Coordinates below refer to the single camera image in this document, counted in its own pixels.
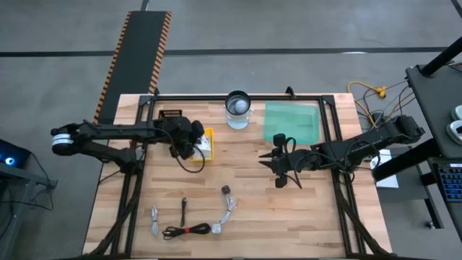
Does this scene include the black desk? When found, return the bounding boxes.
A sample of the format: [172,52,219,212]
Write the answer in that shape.
[404,63,462,160]

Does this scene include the black mesh basket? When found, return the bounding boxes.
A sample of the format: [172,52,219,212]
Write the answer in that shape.
[157,109,183,122]

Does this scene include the black floor cables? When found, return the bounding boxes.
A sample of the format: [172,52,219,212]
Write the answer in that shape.
[355,79,416,126]

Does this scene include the teal translucent plastic bin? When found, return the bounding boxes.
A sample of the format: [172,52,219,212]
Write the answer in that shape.
[263,100,321,144]

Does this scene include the tall white instruction booklet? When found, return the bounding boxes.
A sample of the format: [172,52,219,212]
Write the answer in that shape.
[197,135,212,152]

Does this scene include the black power box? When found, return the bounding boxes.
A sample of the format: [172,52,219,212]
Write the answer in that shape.
[371,111,389,127]

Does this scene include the black pole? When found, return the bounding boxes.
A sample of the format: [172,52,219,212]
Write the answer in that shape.
[420,35,462,79]

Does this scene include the white cable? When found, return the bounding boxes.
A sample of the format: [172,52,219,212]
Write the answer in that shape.
[218,194,237,225]

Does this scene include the black aluminium table frame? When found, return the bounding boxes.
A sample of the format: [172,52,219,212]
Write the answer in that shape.
[82,86,394,260]

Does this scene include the black pen tool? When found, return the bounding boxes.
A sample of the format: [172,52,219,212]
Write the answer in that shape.
[180,196,188,228]

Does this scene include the yellow plastic bin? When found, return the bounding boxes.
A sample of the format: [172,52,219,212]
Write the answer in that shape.
[189,126,214,163]

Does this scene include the black hazard-striped floor mat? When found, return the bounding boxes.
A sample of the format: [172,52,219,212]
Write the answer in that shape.
[92,10,173,126]

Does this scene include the grey cable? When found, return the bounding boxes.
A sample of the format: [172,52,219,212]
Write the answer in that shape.
[150,205,160,238]

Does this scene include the black cable with red tie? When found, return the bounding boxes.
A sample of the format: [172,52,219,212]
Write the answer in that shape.
[161,222,212,241]

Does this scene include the white cylindrical container on stand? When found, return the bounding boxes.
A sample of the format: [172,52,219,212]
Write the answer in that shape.
[224,90,253,130]

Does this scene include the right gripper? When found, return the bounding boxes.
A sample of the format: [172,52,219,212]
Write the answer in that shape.
[258,133,313,189]

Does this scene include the black device with blue light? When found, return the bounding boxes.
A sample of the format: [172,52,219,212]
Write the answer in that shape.
[0,139,32,169]

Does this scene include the grey metal stand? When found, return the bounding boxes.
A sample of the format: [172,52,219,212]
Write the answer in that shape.
[0,164,58,260]

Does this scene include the yellow floor cable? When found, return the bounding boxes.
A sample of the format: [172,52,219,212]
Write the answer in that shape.
[347,81,389,127]

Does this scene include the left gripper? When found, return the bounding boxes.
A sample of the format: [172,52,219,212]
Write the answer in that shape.
[167,116,205,160]

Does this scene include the white paper sheet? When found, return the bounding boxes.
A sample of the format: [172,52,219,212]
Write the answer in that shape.
[370,149,400,189]

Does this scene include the black keyboard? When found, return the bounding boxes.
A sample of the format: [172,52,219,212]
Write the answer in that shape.
[431,162,462,203]

